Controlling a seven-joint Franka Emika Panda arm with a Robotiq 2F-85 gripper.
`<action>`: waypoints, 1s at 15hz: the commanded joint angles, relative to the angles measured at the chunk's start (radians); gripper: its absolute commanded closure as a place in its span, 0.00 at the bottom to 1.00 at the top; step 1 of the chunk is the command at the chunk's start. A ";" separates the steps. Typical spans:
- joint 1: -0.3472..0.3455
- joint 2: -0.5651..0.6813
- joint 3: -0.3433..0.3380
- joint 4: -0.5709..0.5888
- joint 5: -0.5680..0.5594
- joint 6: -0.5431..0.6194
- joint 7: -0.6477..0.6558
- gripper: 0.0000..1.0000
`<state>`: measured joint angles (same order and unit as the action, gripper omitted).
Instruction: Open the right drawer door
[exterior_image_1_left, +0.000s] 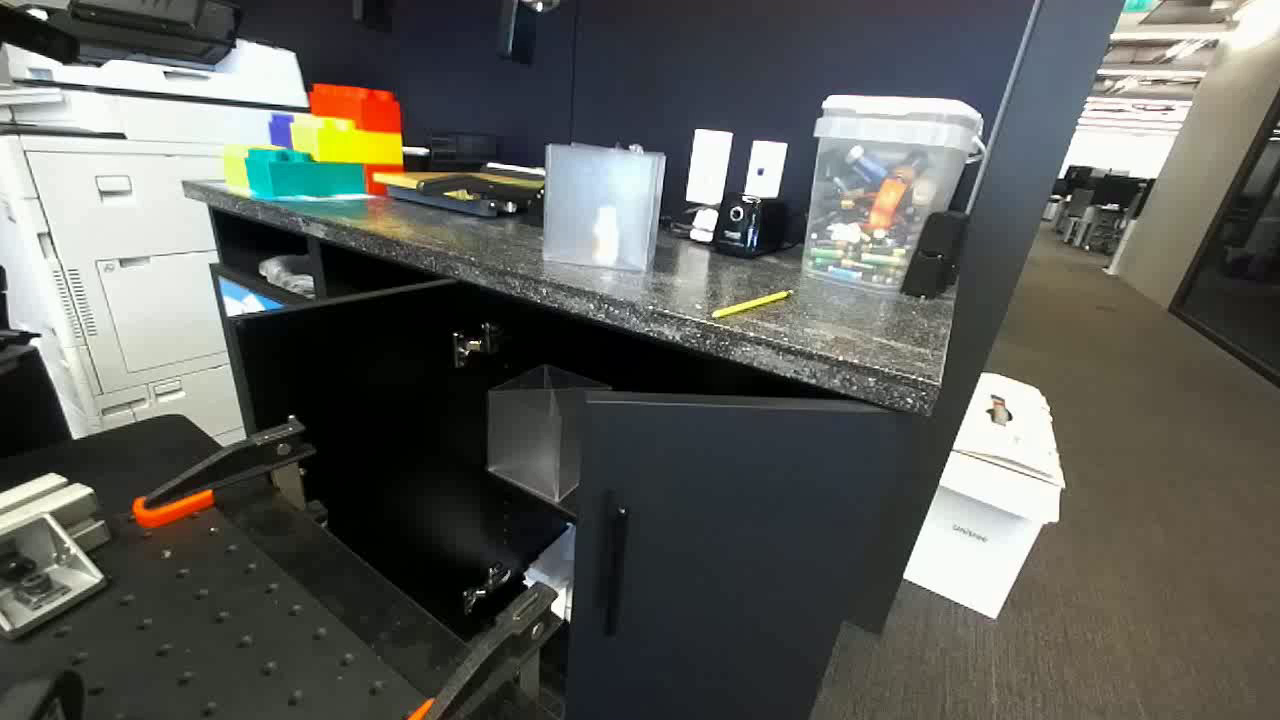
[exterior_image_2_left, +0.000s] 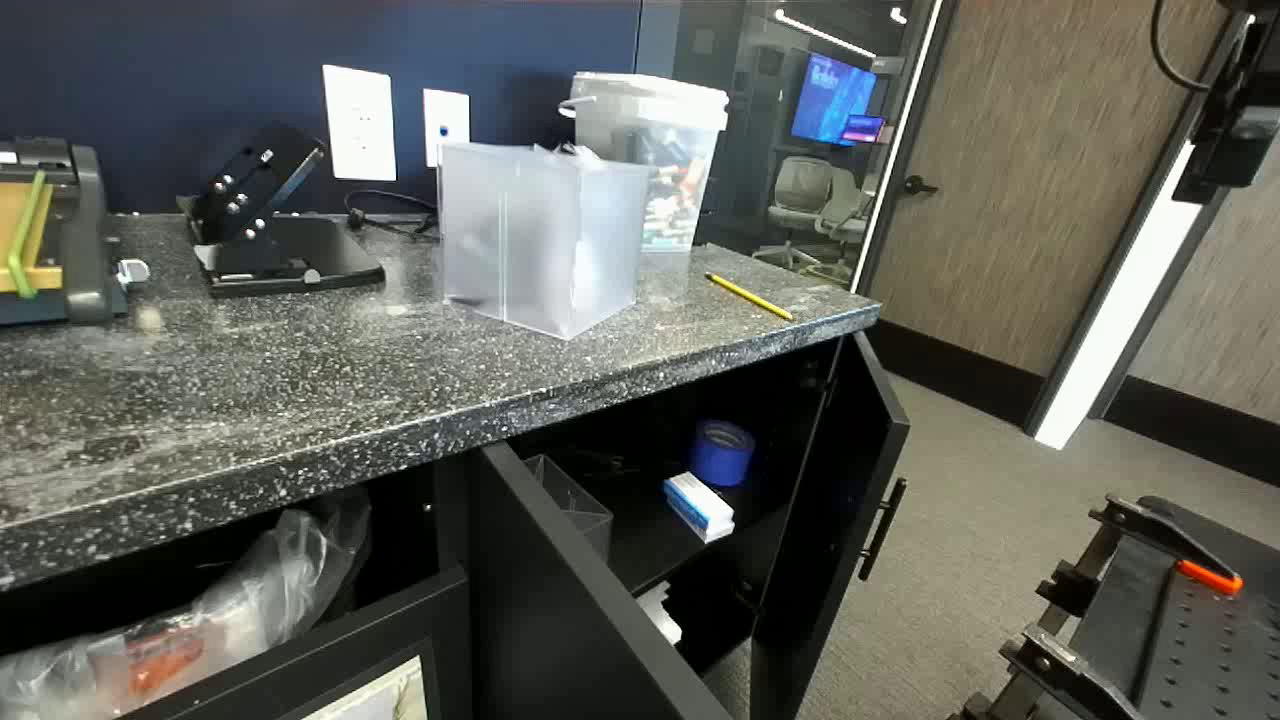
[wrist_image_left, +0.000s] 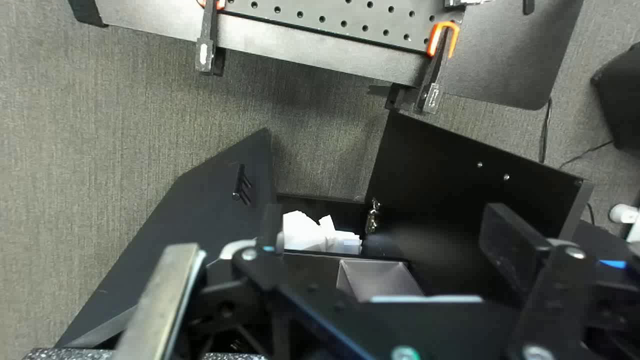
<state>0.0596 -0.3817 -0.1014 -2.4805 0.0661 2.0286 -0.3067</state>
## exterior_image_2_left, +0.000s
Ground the black pull-out bin drawer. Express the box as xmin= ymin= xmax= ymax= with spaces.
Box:
xmin=123 ymin=567 xmax=478 ymax=720

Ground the left black cabinet door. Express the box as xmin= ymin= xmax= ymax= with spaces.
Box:
xmin=464 ymin=444 xmax=732 ymax=720

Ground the black cabinet door handle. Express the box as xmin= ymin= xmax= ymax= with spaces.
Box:
xmin=855 ymin=478 xmax=908 ymax=580

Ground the orange cart handle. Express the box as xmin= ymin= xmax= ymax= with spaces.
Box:
xmin=1177 ymin=562 xmax=1246 ymax=598

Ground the black perforated cart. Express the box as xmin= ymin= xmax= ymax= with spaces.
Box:
xmin=947 ymin=496 xmax=1280 ymax=720

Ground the grey office chair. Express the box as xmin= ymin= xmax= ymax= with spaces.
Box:
xmin=755 ymin=155 xmax=868 ymax=286

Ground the wooden door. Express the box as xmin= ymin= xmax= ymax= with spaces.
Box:
xmin=871 ymin=0 xmax=1190 ymax=377

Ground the white and blue box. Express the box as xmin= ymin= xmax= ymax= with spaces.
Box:
xmin=665 ymin=471 xmax=737 ymax=545

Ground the white wall outlet plate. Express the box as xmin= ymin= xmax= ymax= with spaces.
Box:
xmin=320 ymin=66 xmax=398 ymax=182

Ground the clear plastic trash bag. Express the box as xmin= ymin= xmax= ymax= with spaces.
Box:
xmin=0 ymin=496 xmax=373 ymax=720

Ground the yellow pencil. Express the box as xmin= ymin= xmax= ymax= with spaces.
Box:
xmin=706 ymin=271 xmax=797 ymax=321

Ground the right black cabinet door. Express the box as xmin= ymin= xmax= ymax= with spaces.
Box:
xmin=754 ymin=331 xmax=908 ymax=720

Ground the black cabinet door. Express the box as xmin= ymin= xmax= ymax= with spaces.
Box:
xmin=464 ymin=444 xmax=732 ymax=720
xmin=754 ymin=331 xmax=908 ymax=720

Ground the clear plastic bucket with lid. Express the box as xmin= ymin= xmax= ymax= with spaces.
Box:
xmin=562 ymin=74 xmax=729 ymax=252

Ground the wall monitor screen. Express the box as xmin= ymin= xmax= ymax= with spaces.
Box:
xmin=792 ymin=54 xmax=883 ymax=150

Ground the translucent plastic box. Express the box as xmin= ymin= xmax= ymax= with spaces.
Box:
xmin=442 ymin=143 xmax=647 ymax=341

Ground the clear container inside cabinet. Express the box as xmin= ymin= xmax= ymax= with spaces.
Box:
xmin=523 ymin=458 xmax=613 ymax=555

